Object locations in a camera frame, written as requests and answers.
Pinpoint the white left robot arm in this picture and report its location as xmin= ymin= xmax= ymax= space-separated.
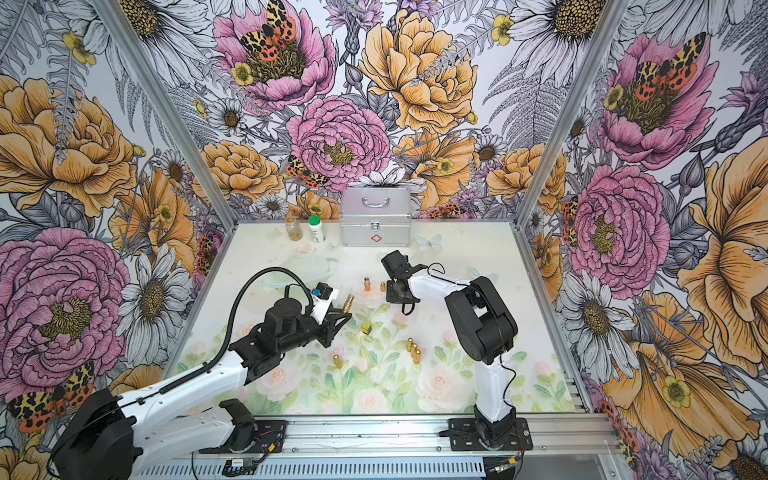
xmin=51 ymin=297 xmax=351 ymax=479

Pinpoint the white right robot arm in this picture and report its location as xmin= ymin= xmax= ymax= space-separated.
xmin=381 ymin=250 xmax=520 ymax=450

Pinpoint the silver aluminium first aid case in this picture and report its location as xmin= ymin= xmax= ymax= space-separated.
xmin=339 ymin=187 xmax=412 ymax=247

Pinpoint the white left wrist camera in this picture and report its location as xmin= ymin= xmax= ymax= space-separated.
xmin=311 ymin=282 xmax=339 ymax=325

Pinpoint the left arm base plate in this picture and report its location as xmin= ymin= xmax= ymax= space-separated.
xmin=200 ymin=420 xmax=287 ymax=454

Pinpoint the gold lipstick pair lower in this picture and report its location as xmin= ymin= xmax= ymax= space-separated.
xmin=411 ymin=348 xmax=422 ymax=365

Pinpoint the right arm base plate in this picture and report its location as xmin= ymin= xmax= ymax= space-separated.
xmin=440 ymin=417 xmax=534 ymax=452

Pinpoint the white bottle green cap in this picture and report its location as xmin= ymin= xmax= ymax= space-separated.
xmin=308 ymin=215 xmax=326 ymax=243

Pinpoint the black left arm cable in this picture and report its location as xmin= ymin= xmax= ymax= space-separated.
xmin=158 ymin=266 xmax=316 ymax=394

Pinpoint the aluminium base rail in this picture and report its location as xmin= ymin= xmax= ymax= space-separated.
xmin=149 ymin=413 xmax=619 ymax=480

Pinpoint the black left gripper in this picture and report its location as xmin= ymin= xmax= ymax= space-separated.
xmin=279 ymin=305 xmax=351 ymax=353

